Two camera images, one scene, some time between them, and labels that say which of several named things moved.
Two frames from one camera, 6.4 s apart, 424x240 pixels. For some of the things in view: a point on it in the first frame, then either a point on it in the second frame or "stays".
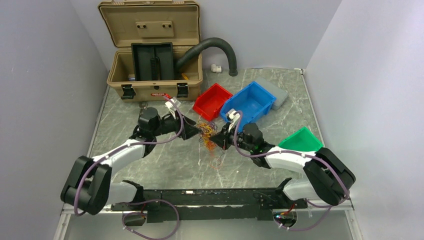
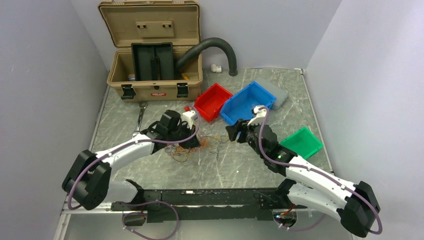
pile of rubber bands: [214, 126] → [176, 152]
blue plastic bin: [253, 102] stays
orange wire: [214, 162] → [181, 154]
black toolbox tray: [153, 61] stays
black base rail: [167, 205] stays
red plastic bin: [209, 104] stays
